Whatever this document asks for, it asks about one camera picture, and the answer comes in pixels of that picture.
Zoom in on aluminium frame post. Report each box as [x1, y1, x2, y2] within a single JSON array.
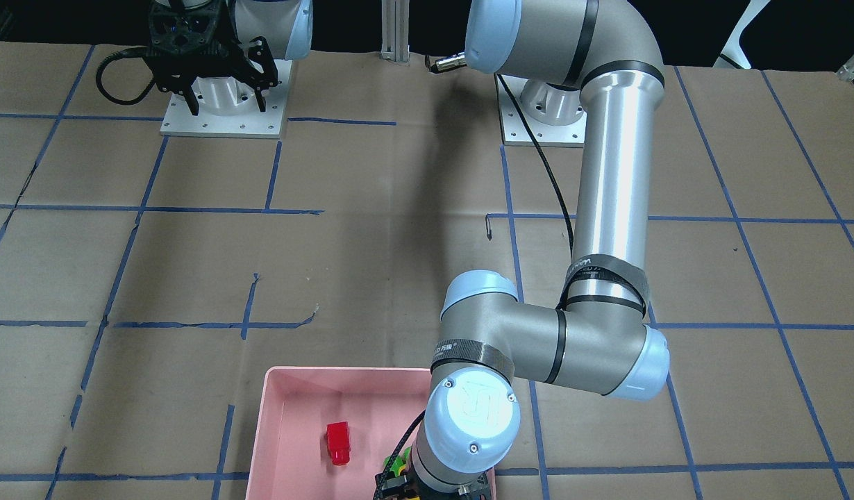
[[380, 0, 410, 65]]

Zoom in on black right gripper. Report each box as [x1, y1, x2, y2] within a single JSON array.
[[146, 1, 278, 116]]

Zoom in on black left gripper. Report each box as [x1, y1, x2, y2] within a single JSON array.
[[376, 474, 496, 499]]

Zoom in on green toy block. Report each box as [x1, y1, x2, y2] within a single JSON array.
[[382, 447, 412, 481]]

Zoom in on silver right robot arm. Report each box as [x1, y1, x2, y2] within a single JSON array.
[[142, 1, 313, 116]]

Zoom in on pink plastic box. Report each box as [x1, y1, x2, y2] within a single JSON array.
[[246, 367, 431, 499]]

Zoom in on red toy block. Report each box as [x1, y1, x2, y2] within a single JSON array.
[[326, 421, 351, 467]]

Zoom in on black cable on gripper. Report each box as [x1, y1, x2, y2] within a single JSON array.
[[496, 73, 575, 258]]

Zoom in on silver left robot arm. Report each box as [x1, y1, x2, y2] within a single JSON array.
[[373, 1, 669, 499]]

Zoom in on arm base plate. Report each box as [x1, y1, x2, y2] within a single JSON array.
[[160, 59, 294, 140], [496, 76, 587, 148]]

